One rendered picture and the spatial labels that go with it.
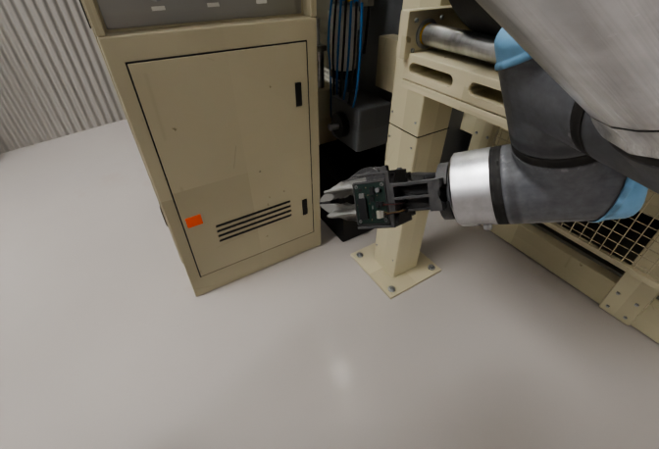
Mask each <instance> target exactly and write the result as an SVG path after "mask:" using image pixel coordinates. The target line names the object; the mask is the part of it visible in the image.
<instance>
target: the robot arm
mask: <svg viewBox="0 0 659 449"><path fill-rule="evenodd" d="M476 1H477V2H478V3H479V4H480V5H481V6H482V7H483V8H484V9H485V10H486V11H487V12H488V13H489V14H490V15H491V16H492V17H493V18H494V19H495V20H496V21H497V22H498V23H499V24H500V26H501V27H502V28H501V29H500V30H499V32H498V33H497V35H496V37H495V40H494V50H495V58H496V64H495V66H494V69H495V70H496V71H498V76H499V81H500V87H501V93H502V98H503V104H504V109H505V115H506V120H507V125H508V130H509V136H510V141H511V144H505V145H499V146H493V147H486V148H481V149H475V150H469V151H463V152H457V153H454V154H453V155H452V156H451V158H450V161H449V162H446V163H440V164H438V166H437V168H436V172H435V173H422V172H416V173H411V172H409V173H406V169H402V168H397V169H396V170H391V171H390V170H389V168H388V165H386V166H382V167H368V168H364V169H361V170H360V171H358V172H357V173H356V174H354V175H352V176H351V177H350V178H348V179H347V180H343V181H341V182H340V183H338V184H337V185H335V186H334V187H332V188H331V189H330V190H325V191H324V193H325V194H324V195H323V197H322V198H321V199H320V207H322V208H323V209H324V210H325V211H327V212H328V213H329V214H328V218H331V219H333V218H342V219H345V220H347V221H355V222H357V225H358V229H368V228H391V227H397V226H400V225H403V224H405V223H407V222H409V221H412V216H414V215H416V211H424V210H431V211H439V212H440V213H441V215H442V217H443V218H444V219H445V220H456V221H457V223H458V224H459V225H461V226H474V225H483V229H485V230H491V229H492V225H516V224H540V223H564V222H590V223H599V222H602V221H605V220H618V219H626V218H629V217H631V216H633V215H635V214H636V213H637V212H638V211H639V210H640V209H641V207H642V206H643V203H644V201H645V198H646V195H647V190H648V188H649V189H650V190H652V191H654V192H656V193H658V194H659V0H476ZM349 195H352V196H354V202H355V204H349V203H347V202H346V203H342V204H338V203H336V202H332V201H335V200H336V199H337V198H339V199H342V198H346V197H348V196H349ZM326 202H327V203H326Z"/></svg>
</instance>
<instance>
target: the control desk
mask: <svg viewBox="0 0 659 449"><path fill-rule="evenodd" d="M79 3H80V5H81V8H82V10H83V12H84V15H85V17H86V20H87V22H88V25H89V27H90V28H92V31H93V33H94V36H95V39H96V41H97V44H98V46H99V49H100V52H101V54H102V57H103V59H104V62H105V65H106V67H107V70H108V72H109V75H110V77H111V80H112V82H113V84H114V87H115V89H116V92H117V95H118V97H119V100H120V102H121V105H122V108H123V110H124V113H125V115H126V118H127V122H128V125H129V127H130V130H131V133H132V135H133V138H134V140H135V143H136V146H137V148H138V151H139V153H140V156H141V159H142V161H143V164H144V166H145V169H146V171H147V173H148V176H149V178H150V181H151V184H152V186H153V189H154V191H155V194H156V197H157V199H158V202H159V204H160V210H161V213H162V215H163V218H164V220H165V223H166V226H167V227H168V228H169V230H170V233H171V235H172V238H173V241H174V243H175V246H176V248H177V252H178V254H179V257H180V259H181V262H182V263H183V265H184V267H185V270H186V273H187V275H188V278H189V280H190V283H191V286H192V288H193V291H194V294H195V296H196V297H198V296H200V295H202V294H205V293H207V292H209V291H212V290H214V289H217V288H219V287H221V286H224V285H226V284H228V283H231V282H233V281H236V280H238V279H240V278H243V277H245V276H247V275H250V274H253V273H256V272H258V271H260V270H262V269H264V268H267V267H269V266H271V265H274V264H276V263H278V262H281V261H283V260H286V259H288V258H290V257H293V256H295V255H297V254H300V253H302V252H304V251H307V250H309V249H312V248H314V247H316V246H319V245H321V207H320V155H319V108H318V62H317V19H316V18H315V17H317V0H79ZM197 215H201V218H202V221H203V224H199V225H196V226H193V227H190V228H188V227H187V224H186V221H185V219H187V218H191V217H194V216H197Z"/></svg>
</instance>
